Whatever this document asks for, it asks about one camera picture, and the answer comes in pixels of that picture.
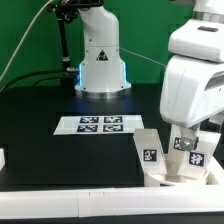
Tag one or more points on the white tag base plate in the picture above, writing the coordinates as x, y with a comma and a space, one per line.
87, 125

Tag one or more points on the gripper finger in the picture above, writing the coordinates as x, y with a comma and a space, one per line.
189, 138

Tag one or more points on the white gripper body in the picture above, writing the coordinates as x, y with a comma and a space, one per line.
193, 91

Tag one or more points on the black camera stand pole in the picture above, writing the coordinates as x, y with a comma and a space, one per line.
66, 11

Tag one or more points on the white U-shaped wall fence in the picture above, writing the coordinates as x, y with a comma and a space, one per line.
116, 201

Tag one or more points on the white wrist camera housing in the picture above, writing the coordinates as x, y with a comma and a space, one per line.
199, 39

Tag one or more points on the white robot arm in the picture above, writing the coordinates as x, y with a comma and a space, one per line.
102, 71

